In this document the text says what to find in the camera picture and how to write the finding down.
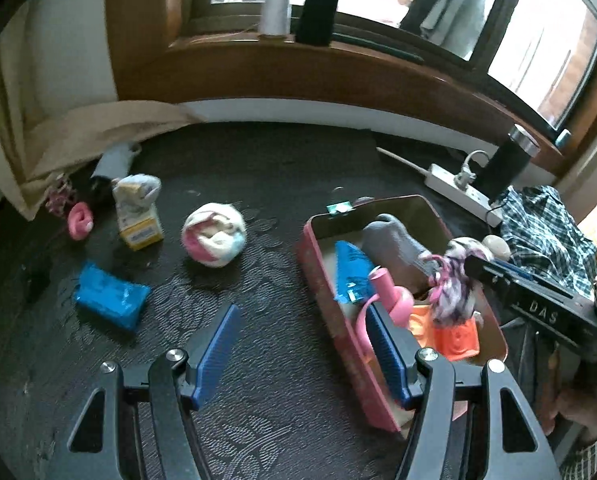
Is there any small pink coiled toy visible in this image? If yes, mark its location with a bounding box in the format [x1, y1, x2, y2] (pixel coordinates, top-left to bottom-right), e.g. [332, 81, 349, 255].
[67, 202, 96, 242]

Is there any white power strip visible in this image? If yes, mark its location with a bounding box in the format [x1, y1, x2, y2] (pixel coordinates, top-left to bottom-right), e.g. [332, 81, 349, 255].
[425, 162, 504, 226]

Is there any blue plastic packet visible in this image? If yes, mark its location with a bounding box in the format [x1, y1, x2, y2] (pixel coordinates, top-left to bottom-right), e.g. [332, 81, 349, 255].
[333, 241, 374, 306]
[74, 261, 152, 332]

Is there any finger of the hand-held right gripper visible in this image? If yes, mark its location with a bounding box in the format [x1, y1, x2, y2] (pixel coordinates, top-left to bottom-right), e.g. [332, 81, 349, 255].
[465, 254, 495, 282]
[503, 261, 580, 296]

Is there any black patterned table mat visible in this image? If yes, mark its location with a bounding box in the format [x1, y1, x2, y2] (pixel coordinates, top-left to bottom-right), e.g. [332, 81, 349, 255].
[0, 122, 529, 480]

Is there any pink white rope toy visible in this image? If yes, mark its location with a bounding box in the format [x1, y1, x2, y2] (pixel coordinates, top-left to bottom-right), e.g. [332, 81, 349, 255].
[417, 237, 492, 331]

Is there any wooden window sill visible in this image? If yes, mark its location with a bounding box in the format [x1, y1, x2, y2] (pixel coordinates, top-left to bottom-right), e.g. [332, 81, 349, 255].
[106, 0, 597, 171]

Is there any pink toy watering can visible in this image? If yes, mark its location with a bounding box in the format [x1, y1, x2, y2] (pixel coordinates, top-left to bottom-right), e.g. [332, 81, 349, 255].
[356, 267, 414, 361]

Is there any white plug with cable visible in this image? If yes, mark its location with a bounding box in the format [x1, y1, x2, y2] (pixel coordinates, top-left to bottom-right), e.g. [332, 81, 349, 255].
[451, 150, 489, 191]

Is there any white thread spool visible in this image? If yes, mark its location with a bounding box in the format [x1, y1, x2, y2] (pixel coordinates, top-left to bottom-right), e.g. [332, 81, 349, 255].
[257, 0, 292, 38]

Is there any black insulated bottle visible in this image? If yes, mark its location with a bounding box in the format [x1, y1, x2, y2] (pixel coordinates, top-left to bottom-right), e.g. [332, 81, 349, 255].
[476, 124, 540, 201]

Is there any grey sock with striped cuff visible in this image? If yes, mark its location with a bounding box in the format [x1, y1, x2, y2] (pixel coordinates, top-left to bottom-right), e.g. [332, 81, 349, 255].
[361, 213, 439, 296]

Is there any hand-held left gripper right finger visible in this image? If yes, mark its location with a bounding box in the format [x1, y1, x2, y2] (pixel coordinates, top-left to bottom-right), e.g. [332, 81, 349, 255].
[365, 302, 565, 480]

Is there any red rectangular tin container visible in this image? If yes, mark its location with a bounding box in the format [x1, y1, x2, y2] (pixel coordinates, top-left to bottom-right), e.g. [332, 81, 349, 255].
[293, 194, 509, 433]

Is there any white power strip cable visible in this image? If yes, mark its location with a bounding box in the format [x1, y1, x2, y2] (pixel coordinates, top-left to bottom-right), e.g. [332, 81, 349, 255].
[376, 146, 432, 173]

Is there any white and pink sock ball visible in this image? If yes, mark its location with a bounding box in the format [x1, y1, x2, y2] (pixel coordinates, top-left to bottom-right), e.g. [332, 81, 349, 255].
[181, 202, 246, 267]

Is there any plaid cloth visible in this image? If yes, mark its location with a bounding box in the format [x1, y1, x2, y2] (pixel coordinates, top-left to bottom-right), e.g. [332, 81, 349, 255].
[499, 185, 597, 301]

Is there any wooden egg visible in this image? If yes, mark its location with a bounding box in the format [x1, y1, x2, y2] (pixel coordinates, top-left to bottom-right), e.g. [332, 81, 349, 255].
[481, 235, 512, 261]

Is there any small yellow box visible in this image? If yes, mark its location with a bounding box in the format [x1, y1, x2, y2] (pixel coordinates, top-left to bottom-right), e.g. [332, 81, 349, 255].
[118, 210, 165, 252]

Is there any person's right hand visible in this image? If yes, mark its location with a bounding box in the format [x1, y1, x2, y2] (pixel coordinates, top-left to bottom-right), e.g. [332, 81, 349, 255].
[549, 380, 597, 443]

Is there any beige curtain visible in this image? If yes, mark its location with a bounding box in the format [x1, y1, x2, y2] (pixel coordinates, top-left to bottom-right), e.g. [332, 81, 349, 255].
[0, 5, 206, 221]

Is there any black box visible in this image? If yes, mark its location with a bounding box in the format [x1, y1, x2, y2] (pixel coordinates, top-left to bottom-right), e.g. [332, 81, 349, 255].
[295, 0, 340, 47]

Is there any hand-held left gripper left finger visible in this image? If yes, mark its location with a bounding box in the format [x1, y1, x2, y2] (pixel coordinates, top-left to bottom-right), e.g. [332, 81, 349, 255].
[67, 304, 242, 480]

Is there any grey hanging garment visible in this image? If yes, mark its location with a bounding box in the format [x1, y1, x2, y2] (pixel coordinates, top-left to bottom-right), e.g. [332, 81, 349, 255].
[399, 0, 494, 58]

